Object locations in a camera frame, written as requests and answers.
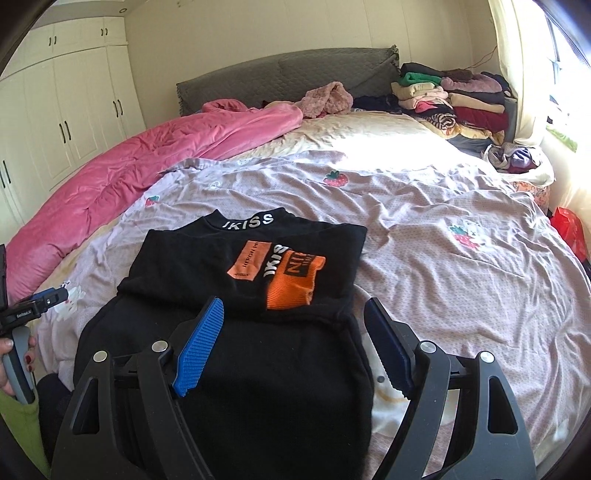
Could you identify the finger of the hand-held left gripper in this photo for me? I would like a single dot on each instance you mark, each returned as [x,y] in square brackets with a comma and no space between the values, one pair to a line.
[48,296]

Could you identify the person's left hand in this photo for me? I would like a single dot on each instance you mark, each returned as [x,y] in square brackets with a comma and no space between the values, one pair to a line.
[7,374]

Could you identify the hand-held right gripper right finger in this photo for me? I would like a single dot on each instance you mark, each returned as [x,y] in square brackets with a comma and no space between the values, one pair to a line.
[390,350]

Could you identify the grey padded headboard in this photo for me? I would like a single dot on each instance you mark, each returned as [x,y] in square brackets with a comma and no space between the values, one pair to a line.
[258,74]

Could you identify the cream wardrobe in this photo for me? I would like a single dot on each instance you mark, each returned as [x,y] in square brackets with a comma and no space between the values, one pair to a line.
[69,106]

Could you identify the pink fuzzy garment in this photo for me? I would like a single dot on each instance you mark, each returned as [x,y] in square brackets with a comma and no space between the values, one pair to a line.
[328,99]

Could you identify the red plastic bag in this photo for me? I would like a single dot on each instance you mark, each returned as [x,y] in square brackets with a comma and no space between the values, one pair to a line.
[570,228]

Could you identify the dark crumpled clothes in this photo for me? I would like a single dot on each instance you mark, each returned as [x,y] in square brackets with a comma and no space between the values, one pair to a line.
[376,104]

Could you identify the purple crumpled clothes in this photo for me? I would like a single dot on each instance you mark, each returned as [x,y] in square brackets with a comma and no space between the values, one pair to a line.
[512,159]

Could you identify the cream curtain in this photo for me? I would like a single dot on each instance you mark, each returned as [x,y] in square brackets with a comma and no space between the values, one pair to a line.
[517,69]

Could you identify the stack of folded clothes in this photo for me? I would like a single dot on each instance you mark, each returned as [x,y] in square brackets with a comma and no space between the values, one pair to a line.
[461,101]

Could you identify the window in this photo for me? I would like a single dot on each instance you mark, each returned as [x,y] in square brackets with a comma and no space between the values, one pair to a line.
[565,69]

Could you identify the pink quilt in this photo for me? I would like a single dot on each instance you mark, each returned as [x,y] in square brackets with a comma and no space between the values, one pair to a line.
[138,157]

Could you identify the person's green clothing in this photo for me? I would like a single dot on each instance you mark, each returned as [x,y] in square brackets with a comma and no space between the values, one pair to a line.
[23,429]

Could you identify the black sweater with orange cuffs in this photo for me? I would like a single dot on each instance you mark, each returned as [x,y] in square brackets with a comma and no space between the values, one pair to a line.
[258,332]

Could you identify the printed pink duvet cover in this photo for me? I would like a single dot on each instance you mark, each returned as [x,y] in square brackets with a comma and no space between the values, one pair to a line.
[438,286]

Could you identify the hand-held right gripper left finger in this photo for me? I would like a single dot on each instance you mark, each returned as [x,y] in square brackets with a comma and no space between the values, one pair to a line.
[198,350]

